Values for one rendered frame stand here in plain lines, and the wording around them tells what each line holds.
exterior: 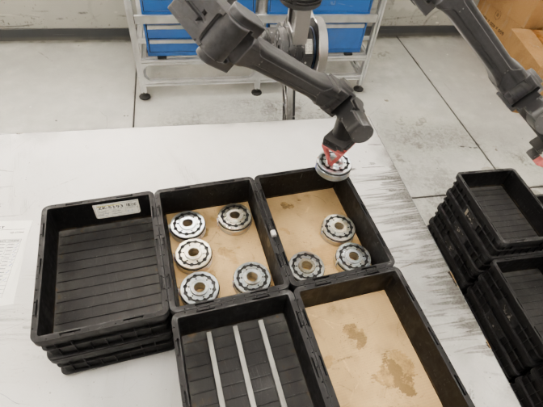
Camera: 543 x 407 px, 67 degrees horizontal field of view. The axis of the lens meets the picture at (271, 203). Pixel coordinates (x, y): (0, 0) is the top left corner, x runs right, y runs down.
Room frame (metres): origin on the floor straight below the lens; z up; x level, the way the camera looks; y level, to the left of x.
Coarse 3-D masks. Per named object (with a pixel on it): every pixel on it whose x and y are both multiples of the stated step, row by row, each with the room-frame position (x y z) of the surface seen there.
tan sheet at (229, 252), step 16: (208, 208) 0.82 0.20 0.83; (208, 224) 0.75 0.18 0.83; (208, 240) 0.70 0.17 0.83; (224, 240) 0.70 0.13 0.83; (240, 240) 0.71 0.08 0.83; (256, 240) 0.72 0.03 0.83; (192, 256) 0.63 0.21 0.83; (224, 256) 0.65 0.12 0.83; (240, 256) 0.65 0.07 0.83; (256, 256) 0.66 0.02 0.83; (176, 272) 0.58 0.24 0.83; (208, 272) 0.59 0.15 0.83; (224, 272) 0.59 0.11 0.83; (224, 288) 0.54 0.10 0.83
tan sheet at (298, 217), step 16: (304, 192) 0.94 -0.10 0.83; (320, 192) 0.95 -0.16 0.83; (272, 208) 0.85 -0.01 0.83; (288, 208) 0.86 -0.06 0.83; (304, 208) 0.87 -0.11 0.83; (320, 208) 0.88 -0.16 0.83; (336, 208) 0.88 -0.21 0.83; (288, 224) 0.79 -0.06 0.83; (304, 224) 0.80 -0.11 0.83; (320, 224) 0.81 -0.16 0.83; (288, 240) 0.73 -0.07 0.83; (304, 240) 0.74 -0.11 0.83; (320, 240) 0.75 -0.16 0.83; (352, 240) 0.76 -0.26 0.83; (288, 256) 0.68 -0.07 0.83; (320, 256) 0.69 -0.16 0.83; (336, 272) 0.64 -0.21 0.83
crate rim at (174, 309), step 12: (228, 180) 0.86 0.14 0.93; (240, 180) 0.86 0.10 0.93; (252, 180) 0.87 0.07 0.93; (156, 192) 0.77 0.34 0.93; (168, 192) 0.78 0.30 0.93; (156, 204) 0.73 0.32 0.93; (264, 216) 0.73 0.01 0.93; (276, 252) 0.62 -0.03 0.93; (168, 264) 0.54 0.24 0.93; (168, 276) 0.51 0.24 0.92; (168, 288) 0.48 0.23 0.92; (264, 288) 0.50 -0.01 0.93; (276, 288) 0.51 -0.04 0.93; (168, 300) 0.44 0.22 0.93; (216, 300) 0.46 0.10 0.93; (228, 300) 0.46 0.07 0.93
